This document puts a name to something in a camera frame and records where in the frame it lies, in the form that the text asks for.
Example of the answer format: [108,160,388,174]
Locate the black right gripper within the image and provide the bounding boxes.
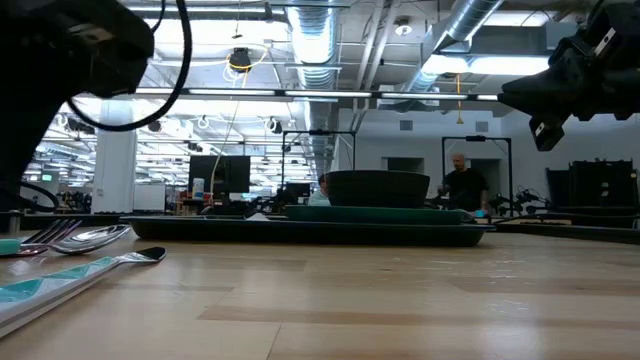
[497,0,640,153]

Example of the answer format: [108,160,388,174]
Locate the black bowl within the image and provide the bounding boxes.
[323,169,432,210]

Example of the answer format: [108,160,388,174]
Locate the green plate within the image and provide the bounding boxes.
[285,204,467,226]

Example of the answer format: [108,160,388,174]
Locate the spoon with teal handle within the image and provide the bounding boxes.
[0,223,132,258]

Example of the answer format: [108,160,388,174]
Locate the knife with patterned white-teal handle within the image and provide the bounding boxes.
[0,245,168,340]

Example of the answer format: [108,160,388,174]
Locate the iridescent purple fork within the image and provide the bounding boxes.
[12,217,84,258]

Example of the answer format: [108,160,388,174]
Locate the dark green plastic tray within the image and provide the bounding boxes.
[119,213,496,249]

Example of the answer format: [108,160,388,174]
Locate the yellow hanging pendant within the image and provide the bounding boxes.
[454,73,465,125]

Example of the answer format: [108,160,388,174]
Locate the black equipment cases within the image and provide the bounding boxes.
[544,158,640,216]

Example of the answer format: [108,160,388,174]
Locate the person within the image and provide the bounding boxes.
[438,151,492,215]
[306,173,332,208]

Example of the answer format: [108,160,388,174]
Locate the long LED light strip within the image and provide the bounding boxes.
[67,84,501,105]

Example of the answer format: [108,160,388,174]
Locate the black hanging ceiling device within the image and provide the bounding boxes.
[228,47,254,74]

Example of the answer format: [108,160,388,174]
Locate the large black monitor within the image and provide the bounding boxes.
[188,155,252,210]

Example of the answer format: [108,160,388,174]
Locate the whiteboard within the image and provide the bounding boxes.
[132,183,167,212]

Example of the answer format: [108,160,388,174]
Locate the white pillar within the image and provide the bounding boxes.
[91,98,139,215]

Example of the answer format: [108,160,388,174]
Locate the silver ribbed air duct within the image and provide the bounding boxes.
[284,0,344,191]
[402,0,504,94]

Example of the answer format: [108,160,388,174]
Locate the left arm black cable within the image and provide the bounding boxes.
[66,0,194,133]

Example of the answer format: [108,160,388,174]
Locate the black aluminium rig frame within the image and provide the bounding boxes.
[0,210,640,246]

